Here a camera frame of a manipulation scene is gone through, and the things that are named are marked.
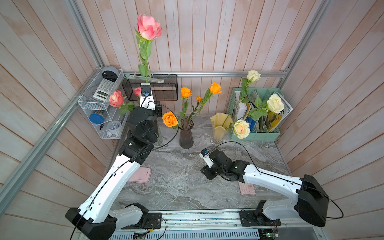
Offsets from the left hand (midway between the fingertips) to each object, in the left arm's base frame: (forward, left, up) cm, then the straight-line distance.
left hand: (147, 95), depth 60 cm
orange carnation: (+18, -23, -16) cm, 33 cm away
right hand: (-13, -25, -40) cm, 49 cm away
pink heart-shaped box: (-15, +10, -46) cm, 49 cm away
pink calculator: (-22, -50, -47) cm, 72 cm away
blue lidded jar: (+4, +31, -18) cm, 36 cm away
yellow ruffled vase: (+15, -38, -33) cm, 52 cm away
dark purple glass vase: (+12, -15, -45) cm, 49 cm away
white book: (+18, -49, -22) cm, 57 cm away
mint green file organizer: (+18, -67, -43) cm, 82 cm away
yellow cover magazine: (+20, -76, -36) cm, 87 cm away
